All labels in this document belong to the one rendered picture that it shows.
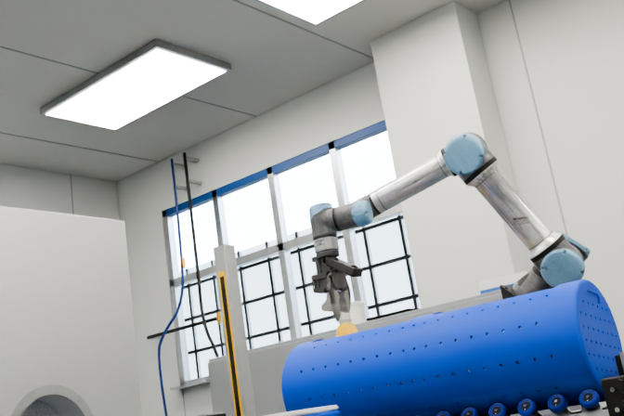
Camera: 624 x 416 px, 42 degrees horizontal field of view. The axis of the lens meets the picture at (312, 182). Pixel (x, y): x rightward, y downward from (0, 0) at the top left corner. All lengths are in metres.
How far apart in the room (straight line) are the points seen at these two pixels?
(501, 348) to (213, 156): 5.11
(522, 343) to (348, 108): 4.20
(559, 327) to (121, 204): 6.13
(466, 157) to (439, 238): 2.76
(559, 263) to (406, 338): 0.51
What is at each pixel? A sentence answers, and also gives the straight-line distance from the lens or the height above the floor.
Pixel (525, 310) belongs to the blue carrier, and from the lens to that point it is 2.02.
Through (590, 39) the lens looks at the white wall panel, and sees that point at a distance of 5.24.
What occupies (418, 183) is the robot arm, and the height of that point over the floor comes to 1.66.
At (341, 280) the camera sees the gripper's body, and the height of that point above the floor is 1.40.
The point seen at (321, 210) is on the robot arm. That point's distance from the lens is 2.52.
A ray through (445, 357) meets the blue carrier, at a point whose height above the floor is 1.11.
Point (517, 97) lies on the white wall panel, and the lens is 5.33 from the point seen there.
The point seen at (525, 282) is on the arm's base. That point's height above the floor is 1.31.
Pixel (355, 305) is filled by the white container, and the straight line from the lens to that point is 4.49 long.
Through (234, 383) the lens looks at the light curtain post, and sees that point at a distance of 3.09.
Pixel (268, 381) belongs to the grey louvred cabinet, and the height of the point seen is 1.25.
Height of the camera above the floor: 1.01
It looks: 16 degrees up
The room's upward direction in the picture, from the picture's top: 9 degrees counter-clockwise
